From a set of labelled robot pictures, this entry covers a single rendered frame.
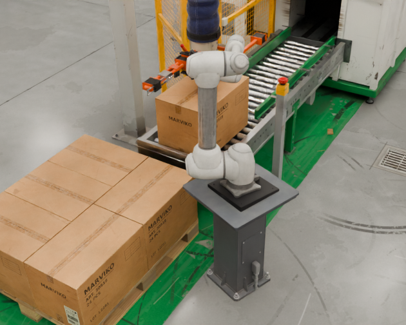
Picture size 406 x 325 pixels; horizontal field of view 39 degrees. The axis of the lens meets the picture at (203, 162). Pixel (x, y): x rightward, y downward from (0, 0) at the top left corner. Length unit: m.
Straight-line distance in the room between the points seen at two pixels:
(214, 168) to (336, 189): 1.69
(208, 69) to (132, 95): 2.16
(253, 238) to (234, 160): 0.58
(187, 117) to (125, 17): 1.23
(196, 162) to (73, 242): 0.88
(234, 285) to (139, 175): 0.97
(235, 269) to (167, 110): 1.16
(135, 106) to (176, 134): 1.16
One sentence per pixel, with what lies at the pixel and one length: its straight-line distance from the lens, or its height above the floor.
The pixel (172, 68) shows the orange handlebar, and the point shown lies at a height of 1.26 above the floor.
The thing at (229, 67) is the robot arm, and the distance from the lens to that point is 2.94.
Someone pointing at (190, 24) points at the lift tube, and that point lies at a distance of 3.78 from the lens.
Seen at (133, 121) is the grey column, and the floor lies 0.19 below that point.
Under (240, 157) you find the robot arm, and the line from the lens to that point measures 3.20.
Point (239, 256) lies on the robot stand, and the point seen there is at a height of 0.34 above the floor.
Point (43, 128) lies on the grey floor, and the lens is 5.62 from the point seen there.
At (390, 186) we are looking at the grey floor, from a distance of 4.82.
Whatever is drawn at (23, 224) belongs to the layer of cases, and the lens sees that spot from 3.67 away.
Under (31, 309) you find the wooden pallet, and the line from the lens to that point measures 3.77.
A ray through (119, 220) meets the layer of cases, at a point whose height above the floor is 0.54.
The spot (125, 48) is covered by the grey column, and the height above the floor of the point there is 0.89.
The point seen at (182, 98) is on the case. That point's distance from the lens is 3.92.
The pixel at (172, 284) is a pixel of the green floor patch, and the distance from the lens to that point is 3.88.
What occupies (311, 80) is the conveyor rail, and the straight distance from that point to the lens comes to 5.03.
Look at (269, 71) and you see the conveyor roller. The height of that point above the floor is 0.53.
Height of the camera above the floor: 2.86
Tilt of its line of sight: 36 degrees down
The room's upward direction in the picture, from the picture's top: 2 degrees counter-clockwise
